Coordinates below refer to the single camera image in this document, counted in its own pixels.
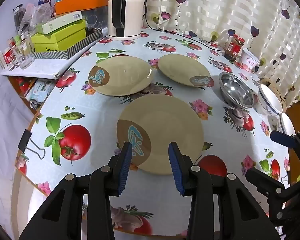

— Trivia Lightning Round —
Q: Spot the white shelf board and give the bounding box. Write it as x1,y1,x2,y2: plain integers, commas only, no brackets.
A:
0,55,78,79

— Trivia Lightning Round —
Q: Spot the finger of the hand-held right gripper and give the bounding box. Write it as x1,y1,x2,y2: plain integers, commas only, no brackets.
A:
269,129,300,156
245,167,292,201

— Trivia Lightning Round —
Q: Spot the glass cup with red print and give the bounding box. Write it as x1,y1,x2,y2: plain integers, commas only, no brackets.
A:
0,50,15,69

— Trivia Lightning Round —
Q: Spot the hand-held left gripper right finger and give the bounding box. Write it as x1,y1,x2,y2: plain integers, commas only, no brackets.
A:
168,142,282,240

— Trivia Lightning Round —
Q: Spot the vegetable and flower print tablecloth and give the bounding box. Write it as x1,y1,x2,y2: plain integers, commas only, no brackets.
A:
15,27,290,235

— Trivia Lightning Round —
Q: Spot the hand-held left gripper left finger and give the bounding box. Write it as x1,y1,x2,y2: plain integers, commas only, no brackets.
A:
19,141,133,240

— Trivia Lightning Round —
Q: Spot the white kettle base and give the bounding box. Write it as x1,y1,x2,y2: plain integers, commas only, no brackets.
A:
107,31,142,41

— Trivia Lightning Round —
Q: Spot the white electric kettle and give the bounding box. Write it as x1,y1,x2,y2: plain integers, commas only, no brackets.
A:
107,0,144,38

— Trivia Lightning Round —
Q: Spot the clear plastic bag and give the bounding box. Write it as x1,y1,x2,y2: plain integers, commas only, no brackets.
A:
27,4,53,28

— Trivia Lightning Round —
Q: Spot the beige plate with brown patch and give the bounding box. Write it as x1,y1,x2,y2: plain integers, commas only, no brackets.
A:
157,54,215,88
116,94,204,176
88,56,155,97

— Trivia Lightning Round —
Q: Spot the long white and green box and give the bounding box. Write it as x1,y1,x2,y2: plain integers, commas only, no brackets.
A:
36,12,83,35

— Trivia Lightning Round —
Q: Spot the clear glass mug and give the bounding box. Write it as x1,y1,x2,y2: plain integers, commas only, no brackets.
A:
14,31,35,70

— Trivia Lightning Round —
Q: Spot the lime green box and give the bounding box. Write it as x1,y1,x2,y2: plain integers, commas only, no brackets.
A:
30,21,87,52

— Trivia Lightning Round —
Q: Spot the black power cable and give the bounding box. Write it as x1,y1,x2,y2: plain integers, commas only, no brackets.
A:
142,0,227,53

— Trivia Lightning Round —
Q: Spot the white bowl with blue rim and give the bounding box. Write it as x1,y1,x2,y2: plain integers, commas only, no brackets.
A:
277,112,297,135
255,84,285,117

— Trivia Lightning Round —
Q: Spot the stainless steel bowl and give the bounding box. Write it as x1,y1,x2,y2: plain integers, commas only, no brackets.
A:
219,72,256,109

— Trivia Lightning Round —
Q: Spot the clear box with orange lid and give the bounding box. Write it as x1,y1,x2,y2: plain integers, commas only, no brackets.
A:
54,0,112,30

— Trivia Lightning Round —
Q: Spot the black binder clip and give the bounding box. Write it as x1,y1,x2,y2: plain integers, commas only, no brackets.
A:
17,129,46,160

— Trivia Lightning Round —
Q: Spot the glass jar with red label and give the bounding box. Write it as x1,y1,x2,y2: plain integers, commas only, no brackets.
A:
224,34,245,62

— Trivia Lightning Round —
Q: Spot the white yogurt tub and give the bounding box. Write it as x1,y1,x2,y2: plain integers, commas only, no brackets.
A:
240,48,260,72

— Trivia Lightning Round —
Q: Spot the glass jar with dark contents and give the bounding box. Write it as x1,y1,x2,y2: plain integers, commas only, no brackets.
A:
13,4,28,28

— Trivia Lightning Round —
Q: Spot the light blue packet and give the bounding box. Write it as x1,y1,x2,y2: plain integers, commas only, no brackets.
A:
25,79,55,108

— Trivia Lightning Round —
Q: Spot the black and white zigzag box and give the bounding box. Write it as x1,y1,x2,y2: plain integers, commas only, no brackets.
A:
31,27,103,60

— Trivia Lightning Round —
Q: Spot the cream curtain with heart print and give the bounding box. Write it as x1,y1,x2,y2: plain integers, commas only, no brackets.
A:
142,0,300,105

